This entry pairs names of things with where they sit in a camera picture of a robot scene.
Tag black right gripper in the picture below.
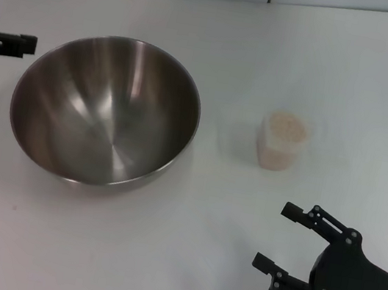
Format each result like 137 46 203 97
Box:
247 195 388 290

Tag stainless steel mixing bowl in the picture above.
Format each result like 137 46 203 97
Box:
0 19 212 210

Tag clear plastic measuring cup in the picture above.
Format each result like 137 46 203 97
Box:
252 106 320 178

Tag white rice grains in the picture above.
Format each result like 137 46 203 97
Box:
255 107 312 175

